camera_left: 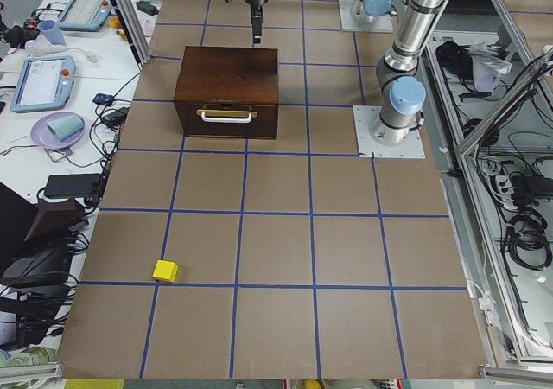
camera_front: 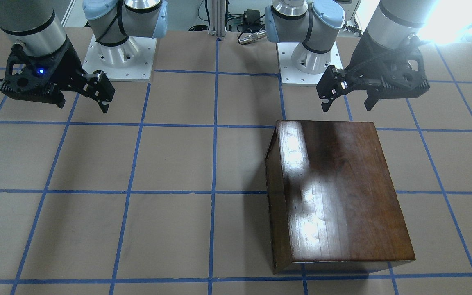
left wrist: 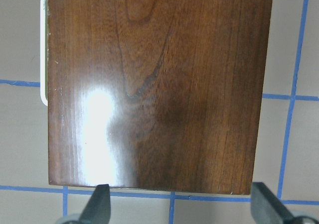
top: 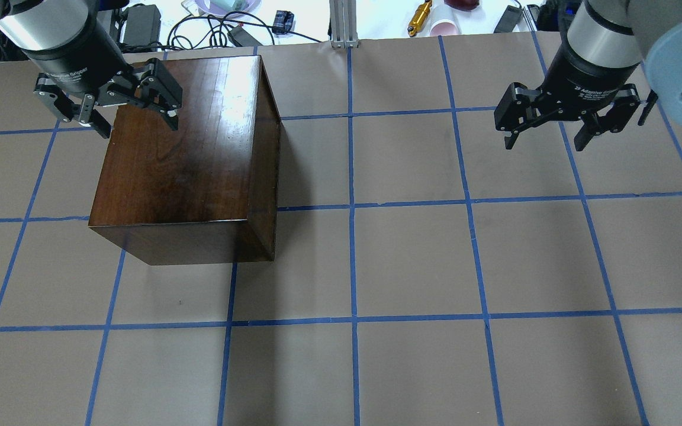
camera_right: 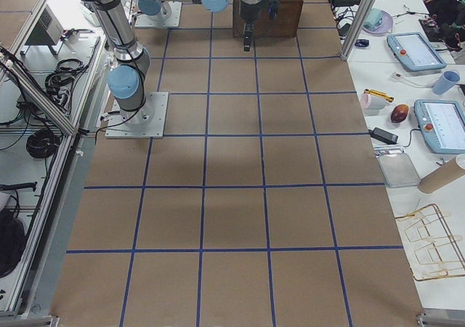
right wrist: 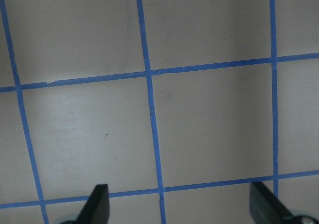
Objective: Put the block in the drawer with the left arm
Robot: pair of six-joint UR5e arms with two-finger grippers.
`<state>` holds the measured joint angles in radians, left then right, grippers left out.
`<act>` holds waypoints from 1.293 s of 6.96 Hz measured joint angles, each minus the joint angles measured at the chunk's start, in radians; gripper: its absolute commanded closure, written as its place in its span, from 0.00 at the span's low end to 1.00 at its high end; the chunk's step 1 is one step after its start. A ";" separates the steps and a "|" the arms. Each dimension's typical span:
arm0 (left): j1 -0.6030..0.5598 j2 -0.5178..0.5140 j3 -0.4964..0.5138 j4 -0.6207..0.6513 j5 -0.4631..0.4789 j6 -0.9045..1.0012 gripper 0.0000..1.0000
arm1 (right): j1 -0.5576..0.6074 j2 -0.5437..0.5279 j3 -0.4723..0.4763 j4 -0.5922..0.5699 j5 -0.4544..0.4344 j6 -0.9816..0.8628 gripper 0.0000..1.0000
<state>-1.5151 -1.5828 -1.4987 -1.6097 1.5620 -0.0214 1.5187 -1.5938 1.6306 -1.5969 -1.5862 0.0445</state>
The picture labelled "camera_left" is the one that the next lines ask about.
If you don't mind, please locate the yellow block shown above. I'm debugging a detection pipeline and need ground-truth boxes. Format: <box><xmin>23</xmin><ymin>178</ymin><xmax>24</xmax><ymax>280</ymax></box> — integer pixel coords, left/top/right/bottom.
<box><xmin>152</xmin><ymin>259</ymin><xmax>179</xmax><ymax>283</ymax></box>

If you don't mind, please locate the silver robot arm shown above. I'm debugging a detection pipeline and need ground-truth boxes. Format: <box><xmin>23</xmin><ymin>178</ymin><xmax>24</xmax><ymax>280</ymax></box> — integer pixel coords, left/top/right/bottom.
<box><xmin>352</xmin><ymin>0</ymin><xmax>391</xmax><ymax>23</ymax></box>
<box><xmin>369</xmin><ymin>0</ymin><xmax>450</xmax><ymax>146</ymax></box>

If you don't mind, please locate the dark wooden drawer box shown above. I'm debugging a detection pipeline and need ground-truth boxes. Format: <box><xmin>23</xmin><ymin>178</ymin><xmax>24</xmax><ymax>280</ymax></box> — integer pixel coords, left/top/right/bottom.
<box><xmin>173</xmin><ymin>45</ymin><xmax>281</xmax><ymax>141</ymax></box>

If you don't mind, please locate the upper teach pendant tablet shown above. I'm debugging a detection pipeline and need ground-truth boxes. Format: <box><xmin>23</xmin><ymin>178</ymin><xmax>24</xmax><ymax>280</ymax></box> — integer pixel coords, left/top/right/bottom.
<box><xmin>58</xmin><ymin>0</ymin><xmax>112</xmax><ymax>32</ymax></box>

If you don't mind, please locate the teach pendant tablet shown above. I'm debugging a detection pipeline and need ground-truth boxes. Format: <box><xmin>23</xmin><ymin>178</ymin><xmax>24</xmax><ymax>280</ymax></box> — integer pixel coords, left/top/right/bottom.
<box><xmin>10</xmin><ymin>56</ymin><xmax>76</xmax><ymax>113</ymax></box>
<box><xmin>58</xmin><ymin>0</ymin><xmax>112</xmax><ymax>32</ymax></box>

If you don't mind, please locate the blue plastic cup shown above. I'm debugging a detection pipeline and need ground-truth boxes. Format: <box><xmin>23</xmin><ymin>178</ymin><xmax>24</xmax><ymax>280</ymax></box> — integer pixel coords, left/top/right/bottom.
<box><xmin>37</xmin><ymin>19</ymin><xmax>66</xmax><ymax>46</ymax></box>

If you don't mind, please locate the teal cup on plate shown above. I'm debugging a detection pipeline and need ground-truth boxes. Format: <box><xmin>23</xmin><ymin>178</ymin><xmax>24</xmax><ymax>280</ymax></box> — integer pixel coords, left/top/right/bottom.
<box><xmin>47</xmin><ymin>114</ymin><xmax>84</xmax><ymax>141</ymax></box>

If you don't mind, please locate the lower teach pendant tablet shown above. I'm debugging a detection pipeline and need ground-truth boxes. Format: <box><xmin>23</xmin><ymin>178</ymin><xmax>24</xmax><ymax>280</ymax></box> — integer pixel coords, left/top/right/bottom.
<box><xmin>10</xmin><ymin>56</ymin><xmax>76</xmax><ymax>113</ymax></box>

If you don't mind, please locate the purple plate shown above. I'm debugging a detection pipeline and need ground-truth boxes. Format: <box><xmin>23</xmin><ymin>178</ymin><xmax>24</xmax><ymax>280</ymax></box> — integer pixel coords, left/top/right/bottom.
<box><xmin>30</xmin><ymin>112</ymin><xmax>85</xmax><ymax>150</ymax></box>

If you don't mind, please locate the black power adapter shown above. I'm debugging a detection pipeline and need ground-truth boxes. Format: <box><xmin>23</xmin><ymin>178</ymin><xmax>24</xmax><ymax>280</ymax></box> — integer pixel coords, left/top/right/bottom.
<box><xmin>43</xmin><ymin>173</ymin><xmax>100</xmax><ymax>199</ymax></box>

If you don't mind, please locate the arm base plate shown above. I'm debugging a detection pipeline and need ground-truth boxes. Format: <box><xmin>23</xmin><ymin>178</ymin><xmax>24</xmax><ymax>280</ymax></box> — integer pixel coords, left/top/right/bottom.
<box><xmin>338</xmin><ymin>0</ymin><xmax>393</xmax><ymax>34</ymax></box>
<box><xmin>353</xmin><ymin>105</ymin><xmax>426</xmax><ymax>160</ymax></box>

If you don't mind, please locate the aluminium frame post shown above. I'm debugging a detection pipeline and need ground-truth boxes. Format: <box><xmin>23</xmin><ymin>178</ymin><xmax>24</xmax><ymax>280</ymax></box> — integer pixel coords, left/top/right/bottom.
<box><xmin>110</xmin><ymin>0</ymin><xmax>151</xmax><ymax>65</ymax></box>

